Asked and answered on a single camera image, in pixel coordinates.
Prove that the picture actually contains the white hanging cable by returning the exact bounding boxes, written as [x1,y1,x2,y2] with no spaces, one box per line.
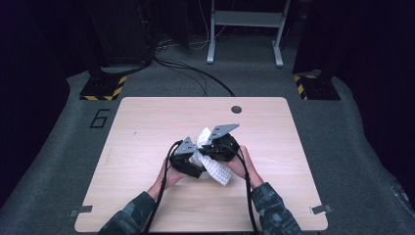
[189,0,227,51]

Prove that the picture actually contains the black floor cable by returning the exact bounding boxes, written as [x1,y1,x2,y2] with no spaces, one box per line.
[161,63,208,98]
[153,57,236,98]

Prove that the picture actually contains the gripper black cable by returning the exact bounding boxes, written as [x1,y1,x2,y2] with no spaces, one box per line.
[228,143,260,235]
[143,140,184,235]

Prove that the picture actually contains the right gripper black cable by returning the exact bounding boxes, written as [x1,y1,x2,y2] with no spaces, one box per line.
[228,143,260,235]

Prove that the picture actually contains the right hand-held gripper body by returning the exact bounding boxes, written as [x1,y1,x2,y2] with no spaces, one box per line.
[208,122,241,163]

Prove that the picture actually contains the white waffle cloth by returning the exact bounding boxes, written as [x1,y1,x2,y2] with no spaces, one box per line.
[195,126,234,187]

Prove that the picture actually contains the grey tape tab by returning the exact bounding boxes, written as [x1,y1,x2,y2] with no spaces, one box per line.
[68,205,94,218]
[308,204,335,215]

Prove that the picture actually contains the black cabinet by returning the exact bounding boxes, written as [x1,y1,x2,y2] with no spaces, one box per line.
[82,0,155,67]

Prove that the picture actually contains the white metal stand frame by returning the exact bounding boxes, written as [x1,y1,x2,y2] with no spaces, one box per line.
[206,0,292,69]

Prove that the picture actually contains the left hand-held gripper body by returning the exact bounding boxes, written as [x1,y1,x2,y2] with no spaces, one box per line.
[169,136,199,177]

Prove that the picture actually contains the person's left hand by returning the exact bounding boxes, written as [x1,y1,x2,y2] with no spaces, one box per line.
[158,159,190,190]

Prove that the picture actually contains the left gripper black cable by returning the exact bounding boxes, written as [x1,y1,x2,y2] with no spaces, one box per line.
[143,140,184,235]

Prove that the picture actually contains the dark curtain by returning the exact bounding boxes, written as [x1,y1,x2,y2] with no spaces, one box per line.
[293,0,415,197]
[0,0,71,210]

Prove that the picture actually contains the black striped stand base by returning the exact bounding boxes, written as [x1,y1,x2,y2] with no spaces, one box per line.
[293,73,342,101]
[79,74,128,102]

